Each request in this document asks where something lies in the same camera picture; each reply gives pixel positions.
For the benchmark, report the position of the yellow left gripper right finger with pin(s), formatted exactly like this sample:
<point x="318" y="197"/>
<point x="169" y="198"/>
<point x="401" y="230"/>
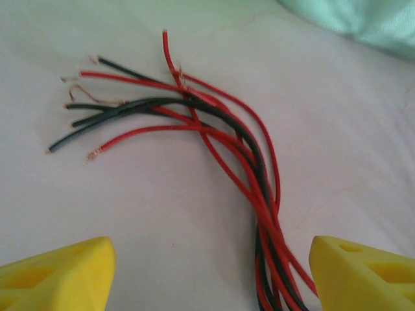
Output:
<point x="356" y="282"/>

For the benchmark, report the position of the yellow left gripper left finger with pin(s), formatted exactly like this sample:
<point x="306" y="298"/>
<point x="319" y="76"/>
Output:
<point x="65" y="278"/>

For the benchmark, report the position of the mint green zip pouch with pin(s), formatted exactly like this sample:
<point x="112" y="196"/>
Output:
<point x="373" y="22"/>

